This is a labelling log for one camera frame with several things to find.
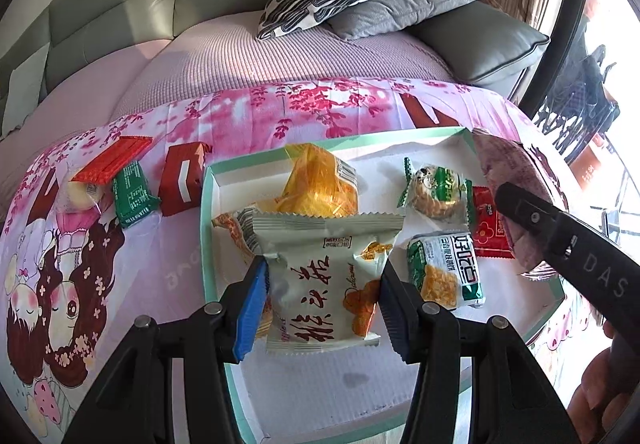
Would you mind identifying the white box with green rim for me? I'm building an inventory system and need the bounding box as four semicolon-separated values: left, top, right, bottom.
200;126;568;444

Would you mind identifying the small red snack packet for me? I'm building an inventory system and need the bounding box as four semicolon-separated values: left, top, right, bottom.
470;186;516;259

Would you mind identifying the orange cake snack packet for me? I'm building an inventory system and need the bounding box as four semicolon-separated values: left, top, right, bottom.
260;144;361;219

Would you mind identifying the green white corn snack packet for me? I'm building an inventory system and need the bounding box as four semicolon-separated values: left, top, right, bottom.
406;230;487;311

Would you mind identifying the person's right hand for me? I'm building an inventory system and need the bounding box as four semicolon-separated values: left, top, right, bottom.
567;319;631;444

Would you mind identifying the white snack packet red print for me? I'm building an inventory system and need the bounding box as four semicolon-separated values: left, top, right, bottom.
250;211;406;352

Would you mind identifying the green-ended biscuit packet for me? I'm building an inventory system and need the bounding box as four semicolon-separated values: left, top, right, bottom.
397;158;473;227

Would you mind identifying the grey fabric pillow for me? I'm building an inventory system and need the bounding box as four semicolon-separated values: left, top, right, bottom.
325;0;495;40

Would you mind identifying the pale purple snack packet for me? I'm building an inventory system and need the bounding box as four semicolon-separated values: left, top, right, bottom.
472;129;571;282

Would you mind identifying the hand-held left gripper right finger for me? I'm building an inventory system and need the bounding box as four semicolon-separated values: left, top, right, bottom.
380;260;571;444

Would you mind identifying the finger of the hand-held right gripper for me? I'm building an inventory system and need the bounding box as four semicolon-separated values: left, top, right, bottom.
494;181;581;269

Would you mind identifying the pink printed cartoon blanket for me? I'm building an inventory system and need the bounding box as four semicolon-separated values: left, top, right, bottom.
0;78;586;444

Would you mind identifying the clear packet with orange print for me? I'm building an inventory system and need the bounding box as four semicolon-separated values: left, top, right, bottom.
211;206;266;269

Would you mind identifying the clear packet with white pastry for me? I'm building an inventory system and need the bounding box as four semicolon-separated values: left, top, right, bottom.
55;179;106;215

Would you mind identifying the grey leather cushion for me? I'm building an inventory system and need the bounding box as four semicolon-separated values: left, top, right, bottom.
405;4;551;97

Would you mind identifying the dark green snack packet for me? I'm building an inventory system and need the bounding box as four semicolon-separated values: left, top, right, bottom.
111;161;162;229

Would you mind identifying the dark balcony furniture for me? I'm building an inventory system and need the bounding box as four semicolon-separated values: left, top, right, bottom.
540;44;621;159

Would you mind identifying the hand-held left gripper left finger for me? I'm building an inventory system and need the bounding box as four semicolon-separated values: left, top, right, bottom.
62;254;271;444

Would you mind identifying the red ridged snack packet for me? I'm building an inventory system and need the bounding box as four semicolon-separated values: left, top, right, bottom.
70;136;153;185

